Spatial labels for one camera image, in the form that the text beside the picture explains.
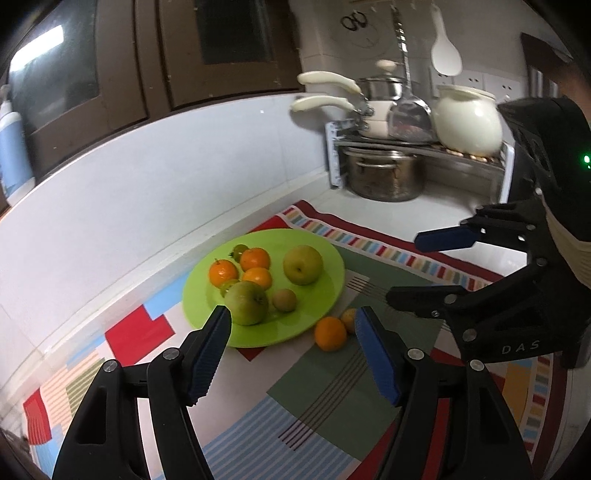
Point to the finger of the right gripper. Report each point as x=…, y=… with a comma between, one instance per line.
x=457, y=237
x=443, y=302

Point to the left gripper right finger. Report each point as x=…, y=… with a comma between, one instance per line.
x=453, y=422

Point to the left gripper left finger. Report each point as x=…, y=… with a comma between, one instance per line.
x=104, y=439

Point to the yellowish lemon fruit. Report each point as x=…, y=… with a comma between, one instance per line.
x=348, y=318

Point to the yellow green pear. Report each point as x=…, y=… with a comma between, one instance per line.
x=303, y=265

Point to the small brown kiwi fruit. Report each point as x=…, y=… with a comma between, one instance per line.
x=284, y=300

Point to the large green apple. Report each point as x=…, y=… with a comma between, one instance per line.
x=247, y=303

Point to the orange tangerine with stem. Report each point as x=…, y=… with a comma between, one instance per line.
x=222, y=271

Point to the small green round fruit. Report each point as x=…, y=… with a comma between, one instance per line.
x=226, y=285

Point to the white pot rack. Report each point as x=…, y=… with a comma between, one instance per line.
x=497, y=170

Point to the white ceramic pot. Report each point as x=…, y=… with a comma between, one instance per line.
x=467, y=120

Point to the colourful patchwork mat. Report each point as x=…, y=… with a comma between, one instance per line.
x=288, y=411

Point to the steel stock pot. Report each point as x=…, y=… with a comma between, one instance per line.
x=384, y=175

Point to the steel skimmer ladle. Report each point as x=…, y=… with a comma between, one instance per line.
x=410, y=116

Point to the wooden cutting board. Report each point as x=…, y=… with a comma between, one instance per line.
x=551, y=73

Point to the green plate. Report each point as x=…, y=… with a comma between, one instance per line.
x=276, y=284

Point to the white rice paddle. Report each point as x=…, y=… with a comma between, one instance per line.
x=446, y=58

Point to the black scissors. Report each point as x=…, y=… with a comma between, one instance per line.
x=355, y=21

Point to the blue white soap bottle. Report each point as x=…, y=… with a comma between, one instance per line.
x=17, y=178

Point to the cream handled saucepan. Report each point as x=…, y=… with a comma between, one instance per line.
x=370, y=119

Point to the cream handled lidded pot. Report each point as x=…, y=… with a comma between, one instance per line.
x=384, y=87

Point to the brown window frame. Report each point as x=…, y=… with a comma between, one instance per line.
x=82, y=72

